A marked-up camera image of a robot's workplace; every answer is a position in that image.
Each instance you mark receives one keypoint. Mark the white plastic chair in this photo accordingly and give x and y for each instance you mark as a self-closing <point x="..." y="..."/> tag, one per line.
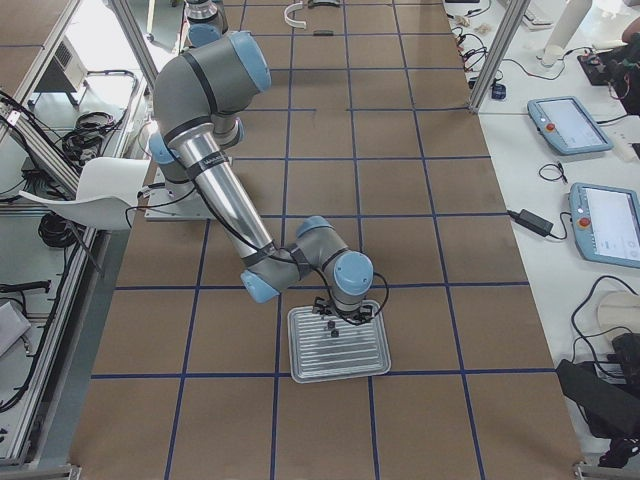
<point x="107" y="187"/>

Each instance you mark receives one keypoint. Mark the far blue teach pendant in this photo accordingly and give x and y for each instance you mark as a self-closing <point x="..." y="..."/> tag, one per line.
<point x="567" y="126"/>

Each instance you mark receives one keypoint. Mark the black power adapter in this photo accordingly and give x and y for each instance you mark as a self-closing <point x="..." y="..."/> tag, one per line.
<point x="531" y="221"/>

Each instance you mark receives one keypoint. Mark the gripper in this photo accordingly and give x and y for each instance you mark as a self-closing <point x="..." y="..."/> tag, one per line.
<point x="338" y="317"/>

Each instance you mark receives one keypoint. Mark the grey curved brake shoe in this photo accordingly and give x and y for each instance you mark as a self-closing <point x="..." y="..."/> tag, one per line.
<point x="318" y="3"/>

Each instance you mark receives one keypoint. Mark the blue teach pendant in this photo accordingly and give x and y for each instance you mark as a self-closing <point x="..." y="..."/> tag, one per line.
<point x="605" y="222"/>
<point x="567" y="126"/>

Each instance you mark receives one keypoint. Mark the white curved plastic part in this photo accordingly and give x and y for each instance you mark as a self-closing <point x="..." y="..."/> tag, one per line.
<point x="290" y="18"/>

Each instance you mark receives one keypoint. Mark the near blue teach pendant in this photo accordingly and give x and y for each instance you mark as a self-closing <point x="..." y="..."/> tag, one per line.
<point x="605" y="222"/>

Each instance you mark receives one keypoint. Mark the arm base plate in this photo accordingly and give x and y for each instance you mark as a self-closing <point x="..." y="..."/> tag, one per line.
<point x="176" y="203"/>

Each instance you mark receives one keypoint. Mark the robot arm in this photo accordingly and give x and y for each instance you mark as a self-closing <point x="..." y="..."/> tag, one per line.
<point x="206" y="20"/>
<point x="216" y="80"/>

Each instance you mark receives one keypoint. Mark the ribbed metal tray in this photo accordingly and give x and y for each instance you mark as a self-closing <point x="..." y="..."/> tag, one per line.
<point x="315" y="356"/>

